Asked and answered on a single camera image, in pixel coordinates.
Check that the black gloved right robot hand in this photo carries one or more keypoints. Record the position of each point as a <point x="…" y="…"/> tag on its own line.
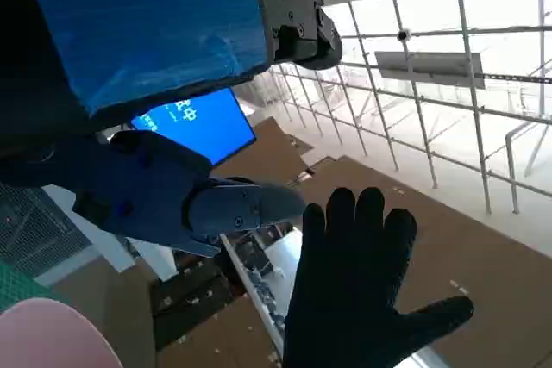
<point x="345" y="282"/>

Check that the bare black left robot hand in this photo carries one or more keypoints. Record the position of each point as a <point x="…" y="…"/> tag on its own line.
<point x="129" y="19"/>

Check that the pink bowl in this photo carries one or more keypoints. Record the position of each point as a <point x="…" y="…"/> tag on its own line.
<point x="43" y="338"/>

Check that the blue screen monitor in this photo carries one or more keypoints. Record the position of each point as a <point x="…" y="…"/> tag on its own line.
<point x="207" y="126"/>

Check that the dark brown cabinet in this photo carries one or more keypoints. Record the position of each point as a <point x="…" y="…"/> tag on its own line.
<point x="190" y="299"/>

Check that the grey flat panel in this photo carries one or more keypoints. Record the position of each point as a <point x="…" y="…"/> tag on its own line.
<point x="431" y="68"/>

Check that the green cutting mat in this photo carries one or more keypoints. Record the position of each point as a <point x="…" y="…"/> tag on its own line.
<point x="17" y="282"/>

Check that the white pipe frame rack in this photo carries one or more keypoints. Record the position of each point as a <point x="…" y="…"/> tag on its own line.
<point x="440" y="33"/>

